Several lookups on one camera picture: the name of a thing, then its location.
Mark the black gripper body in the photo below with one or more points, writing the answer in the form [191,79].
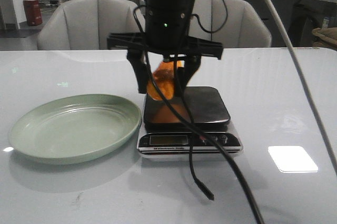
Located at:
[164,33]

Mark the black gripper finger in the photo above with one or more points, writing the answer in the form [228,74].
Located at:
[136,59]
[186,67]

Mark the orange corn cob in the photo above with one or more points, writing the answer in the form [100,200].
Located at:
[164,78]

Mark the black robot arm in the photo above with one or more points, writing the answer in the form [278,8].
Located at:
[152,60]

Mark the right grey upholstered chair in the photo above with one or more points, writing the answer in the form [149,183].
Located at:
[234,23]

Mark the grey upholstered chair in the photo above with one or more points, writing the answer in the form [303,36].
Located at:
[86,24]
[234,23]

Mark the left grey upholstered chair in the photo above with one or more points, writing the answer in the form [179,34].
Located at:
[86,24]

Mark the black silver kitchen scale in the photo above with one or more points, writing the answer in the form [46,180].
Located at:
[165,138]

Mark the pale green round plate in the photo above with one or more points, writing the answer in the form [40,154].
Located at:
[75,129]

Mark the red bin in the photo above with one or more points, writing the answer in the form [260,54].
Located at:
[32,12]

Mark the dark appliance at right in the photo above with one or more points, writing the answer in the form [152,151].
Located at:
[308,15]

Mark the beige cushion at right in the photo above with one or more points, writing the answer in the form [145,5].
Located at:
[325,37]

